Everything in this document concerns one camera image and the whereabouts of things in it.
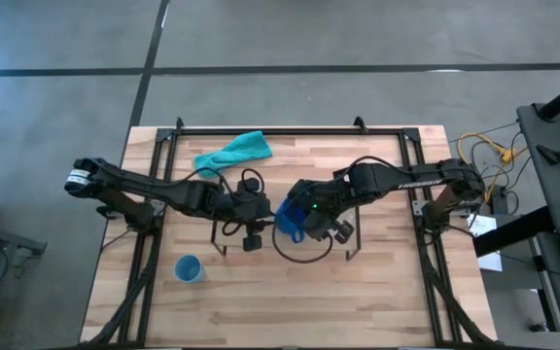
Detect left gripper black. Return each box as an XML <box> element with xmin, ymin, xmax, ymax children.
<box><xmin>211</xmin><ymin>182</ymin><xmax>280</xmax><ymax>228</ymax></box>

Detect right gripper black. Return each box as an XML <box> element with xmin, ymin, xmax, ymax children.
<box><xmin>284</xmin><ymin>178</ymin><xmax>355</xmax><ymax>240</ymax></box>

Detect dark blue mug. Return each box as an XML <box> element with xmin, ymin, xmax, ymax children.
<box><xmin>274</xmin><ymin>197</ymin><xmax>308</xmax><ymax>244</ymax></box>

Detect light blue cup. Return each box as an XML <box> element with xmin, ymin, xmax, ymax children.
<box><xmin>173</xmin><ymin>253</ymin><xmax>207</xmax><ymax>285</ymax></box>

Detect teal cloth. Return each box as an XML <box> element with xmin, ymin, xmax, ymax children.
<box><xmin>193</xmin><ymin>129</ymin><xmax>274</xmax><ymax>179</ymax></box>

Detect white paper sheet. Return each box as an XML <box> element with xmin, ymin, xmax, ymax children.
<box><xmin>467</xmin><ymin>213</ymin><xmax>504</xmax><ymax>272</ymax></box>

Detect black power adapter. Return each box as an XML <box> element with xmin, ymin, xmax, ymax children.
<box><xmin>491</xmin><ymin>189</ymin><xmax>519</xmax><ymax>215</ymax></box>

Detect black crossbeam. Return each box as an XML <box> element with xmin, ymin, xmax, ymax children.
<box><xmin>472</xmin><ymin>206</ymin><xmax>553</xmax><ymax>259</ymax></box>

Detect grey side desk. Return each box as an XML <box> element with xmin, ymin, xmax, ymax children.
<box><xmin>516</xmin><ymin>101</ymin><xmax>560</xmax><ymax>350</ymax></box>

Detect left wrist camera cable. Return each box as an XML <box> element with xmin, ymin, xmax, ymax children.
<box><xmin>221</xmin><ymin>167</ymin><xmax>267</xmax><ymax>238</ymax></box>

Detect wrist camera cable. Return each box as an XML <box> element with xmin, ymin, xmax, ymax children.
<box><xmin>271</xmin><ymin>221</ymin><xmax>335</xmax><ymax>265</ymax></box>
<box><xmin>221</xmin><ymin>167</ymin><xmax>267</xmax><ymax>238</ymax></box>

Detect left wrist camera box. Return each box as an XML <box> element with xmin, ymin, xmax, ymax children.
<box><xmin>242</xmin><ymin>234</ymin><xmax>263</xmax><ymax>253</ymax></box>

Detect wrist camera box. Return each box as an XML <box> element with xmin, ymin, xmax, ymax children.
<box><xmin>332</xmin><ymin>220</ymin><xmax>355</xmax><ymax>245</ymax></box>
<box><xmin>242</xmin><ymin>234</ymin><xmax>263</xmax><ymax>253</ymax></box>

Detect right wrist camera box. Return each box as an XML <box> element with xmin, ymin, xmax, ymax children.
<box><xmin>332</xmin><ymin>220</ymin><xmax>355</xmax><ymax>245</ymax></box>

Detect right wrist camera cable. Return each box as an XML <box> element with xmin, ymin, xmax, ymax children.
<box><xmin>271</xmin><ymin>221</ymin><xmax>335</xmax><ymax>265</ymax></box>

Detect black aluminium table frame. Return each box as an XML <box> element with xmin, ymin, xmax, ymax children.
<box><xmin>80</xmin><ymin>116</ymin><xmax>500</xmax><ymax>349</ymax></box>

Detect yellow cable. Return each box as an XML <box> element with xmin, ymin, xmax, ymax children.
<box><xmin>457</xmin><ymin>131</ymin><xmax>529</xmax><ymax>205</ymax></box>

